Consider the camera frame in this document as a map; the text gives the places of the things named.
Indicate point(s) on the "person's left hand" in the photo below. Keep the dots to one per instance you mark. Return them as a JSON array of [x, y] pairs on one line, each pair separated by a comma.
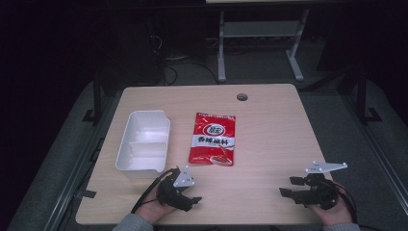
[[154, 208]]

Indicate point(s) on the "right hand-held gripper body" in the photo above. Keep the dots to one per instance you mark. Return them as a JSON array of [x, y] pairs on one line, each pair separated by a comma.
[[320, 191]]

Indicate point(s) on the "white metal desk frame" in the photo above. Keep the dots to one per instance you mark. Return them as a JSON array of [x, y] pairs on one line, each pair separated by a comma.
[[260, 30]]

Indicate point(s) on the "red seasoning packet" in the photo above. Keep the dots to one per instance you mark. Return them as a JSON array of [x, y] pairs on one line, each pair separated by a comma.
[[212, 138]]

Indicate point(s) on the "black table edge bracket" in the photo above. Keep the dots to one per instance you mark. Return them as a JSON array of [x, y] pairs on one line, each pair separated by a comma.
[[86, 193]]

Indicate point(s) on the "person's right hand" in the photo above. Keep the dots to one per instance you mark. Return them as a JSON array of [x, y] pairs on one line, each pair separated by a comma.
[[335, 215]]

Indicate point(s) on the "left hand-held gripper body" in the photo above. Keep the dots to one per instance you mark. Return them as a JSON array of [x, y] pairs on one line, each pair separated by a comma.
[[171, 192]]

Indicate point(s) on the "black metal stand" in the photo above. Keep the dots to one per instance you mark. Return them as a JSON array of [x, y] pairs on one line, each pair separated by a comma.
[[96, 96], [362, 96]]

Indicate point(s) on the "white plastic divided container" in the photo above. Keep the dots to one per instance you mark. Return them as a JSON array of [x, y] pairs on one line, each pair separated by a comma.
[[142, 150]]

